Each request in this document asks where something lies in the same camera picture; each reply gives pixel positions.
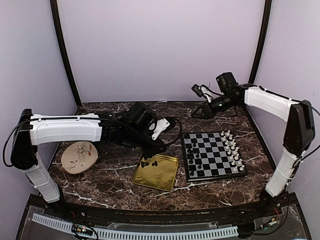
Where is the white chess pieces row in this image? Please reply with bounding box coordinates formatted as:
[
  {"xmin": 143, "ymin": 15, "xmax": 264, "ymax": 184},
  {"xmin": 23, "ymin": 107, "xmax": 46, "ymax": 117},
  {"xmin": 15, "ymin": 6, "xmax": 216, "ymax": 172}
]
[{"xmin": 220, "ymin": 130, "xmax": 245, "ymax": 174}]

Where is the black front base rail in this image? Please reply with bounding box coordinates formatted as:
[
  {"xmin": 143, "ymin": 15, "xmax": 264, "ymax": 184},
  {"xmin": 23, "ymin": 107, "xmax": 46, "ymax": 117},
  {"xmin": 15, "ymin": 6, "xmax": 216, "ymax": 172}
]
[{"xmin": 24, "ymin": 193, "xmax": 283, "ymax": 227}]

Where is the round painted wooden plate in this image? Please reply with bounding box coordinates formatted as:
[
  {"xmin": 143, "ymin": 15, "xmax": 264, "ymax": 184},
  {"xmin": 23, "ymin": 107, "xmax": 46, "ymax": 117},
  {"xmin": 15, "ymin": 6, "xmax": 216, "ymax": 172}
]
[{"xmin": 60, "ymin": 141, "xmax": 99, "ymax": 175}]

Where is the left black frame post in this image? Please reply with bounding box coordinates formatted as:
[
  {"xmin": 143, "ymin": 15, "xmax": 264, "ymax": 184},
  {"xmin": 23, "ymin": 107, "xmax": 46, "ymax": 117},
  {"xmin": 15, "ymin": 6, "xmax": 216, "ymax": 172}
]
[{"xmin": 49, "ymin": 0, "xmax": 82, "ymax": 107}]

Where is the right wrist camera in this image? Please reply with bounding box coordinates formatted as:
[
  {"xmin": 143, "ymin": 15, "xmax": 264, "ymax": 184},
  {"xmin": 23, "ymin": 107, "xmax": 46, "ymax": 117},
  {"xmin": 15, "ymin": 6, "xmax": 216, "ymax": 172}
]
[{"xmin": 191, "ymin": 84, "xmax": 214, "ymax": 103}]

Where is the gold square tray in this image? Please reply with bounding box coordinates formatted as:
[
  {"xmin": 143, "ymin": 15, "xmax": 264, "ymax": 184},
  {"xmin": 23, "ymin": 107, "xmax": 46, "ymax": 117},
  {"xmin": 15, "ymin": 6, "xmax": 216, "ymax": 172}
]
[{"xmin": 132, "ymin": 154, "xmax": 179, "ymax": 192}]

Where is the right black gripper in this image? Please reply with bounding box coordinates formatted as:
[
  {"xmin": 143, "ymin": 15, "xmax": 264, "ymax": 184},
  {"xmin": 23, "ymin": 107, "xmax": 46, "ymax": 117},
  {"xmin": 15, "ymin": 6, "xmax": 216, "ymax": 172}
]
[{"xmin": 191, "ymin": 93, "xmax": 240, "ymax": 120}]

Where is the right black frame post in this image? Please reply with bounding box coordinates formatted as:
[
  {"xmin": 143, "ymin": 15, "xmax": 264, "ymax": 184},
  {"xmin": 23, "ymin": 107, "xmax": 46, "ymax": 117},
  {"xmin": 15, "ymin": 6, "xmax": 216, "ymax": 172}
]
[{"xmin": 248, "ymin": 0, "xmax": 273, "ymax": 84}]

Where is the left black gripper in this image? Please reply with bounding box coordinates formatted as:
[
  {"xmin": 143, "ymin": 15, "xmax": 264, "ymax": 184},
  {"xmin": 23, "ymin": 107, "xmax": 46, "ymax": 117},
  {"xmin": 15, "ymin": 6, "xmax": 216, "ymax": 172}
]
[{"xmin": 125, "ymin": 127, "xmax": 168, "ymax": 159}]

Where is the pile of black chess pieces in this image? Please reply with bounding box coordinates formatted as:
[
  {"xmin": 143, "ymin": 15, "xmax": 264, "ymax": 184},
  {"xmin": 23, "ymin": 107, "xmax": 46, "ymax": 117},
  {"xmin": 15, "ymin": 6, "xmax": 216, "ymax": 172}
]
[{"xmin": 140, "ymin": 160, "xmax": 158, "ymax": 168}]

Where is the black silver chess board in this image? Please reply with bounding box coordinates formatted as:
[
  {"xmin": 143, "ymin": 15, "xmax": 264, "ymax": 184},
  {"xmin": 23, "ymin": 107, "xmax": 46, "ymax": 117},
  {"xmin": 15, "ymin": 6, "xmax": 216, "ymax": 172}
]
[{"xmin": 181, "ymin": 131, "xmax": 248, "ymax": 182}]

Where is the white slotted cable duct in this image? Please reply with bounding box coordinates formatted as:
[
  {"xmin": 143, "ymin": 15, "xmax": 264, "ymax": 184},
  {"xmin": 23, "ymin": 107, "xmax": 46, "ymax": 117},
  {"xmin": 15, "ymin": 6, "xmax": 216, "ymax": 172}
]
[{"xmin": 31, "ymin": 213, "xmax": 239, "ymax": 240}]

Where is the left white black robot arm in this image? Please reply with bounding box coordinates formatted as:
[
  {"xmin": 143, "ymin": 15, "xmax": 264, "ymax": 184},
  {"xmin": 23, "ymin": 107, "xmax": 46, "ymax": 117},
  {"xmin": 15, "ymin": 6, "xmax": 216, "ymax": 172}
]
[{"xmin": 5, "ymin": 103, "xmax": 171, "ymax": 218}]

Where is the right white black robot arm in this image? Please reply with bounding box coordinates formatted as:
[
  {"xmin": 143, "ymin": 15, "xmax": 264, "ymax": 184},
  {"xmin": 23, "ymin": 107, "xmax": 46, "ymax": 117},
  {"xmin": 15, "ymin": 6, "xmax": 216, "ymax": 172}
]
[{"xmin": 191, "ymin": 72, "xmax": 319, "ymax": 217}]

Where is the black frame post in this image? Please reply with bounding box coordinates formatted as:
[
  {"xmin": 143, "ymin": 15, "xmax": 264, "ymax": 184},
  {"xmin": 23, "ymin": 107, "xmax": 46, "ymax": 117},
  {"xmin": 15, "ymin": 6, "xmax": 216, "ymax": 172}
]
[
  {"xmin": 248, "ymin": 0, "xmax": 273, "ymax": 84},
  {"xmin": 49, "ymin": 0, "xmax": 82, "ymax": 107}
]

